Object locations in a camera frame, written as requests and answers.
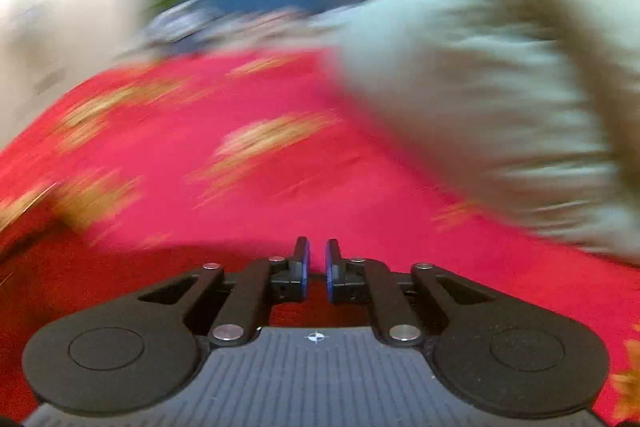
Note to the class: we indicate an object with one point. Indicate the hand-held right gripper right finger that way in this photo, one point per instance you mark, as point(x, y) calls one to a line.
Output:
point(330, 272)

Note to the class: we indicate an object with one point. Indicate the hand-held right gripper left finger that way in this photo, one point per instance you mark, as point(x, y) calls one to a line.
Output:
point(303, 269)

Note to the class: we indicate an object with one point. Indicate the red floral blanket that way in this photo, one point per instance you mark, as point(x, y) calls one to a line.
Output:
point(300, 187)

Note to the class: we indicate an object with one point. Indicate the pale green pillow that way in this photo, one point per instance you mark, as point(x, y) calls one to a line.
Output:
point(475, 82)

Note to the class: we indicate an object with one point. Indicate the black and white bag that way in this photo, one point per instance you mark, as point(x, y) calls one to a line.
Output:
point(182, 22)

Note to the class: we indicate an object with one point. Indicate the green potted plant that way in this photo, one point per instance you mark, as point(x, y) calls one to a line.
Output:
point(167, 1)

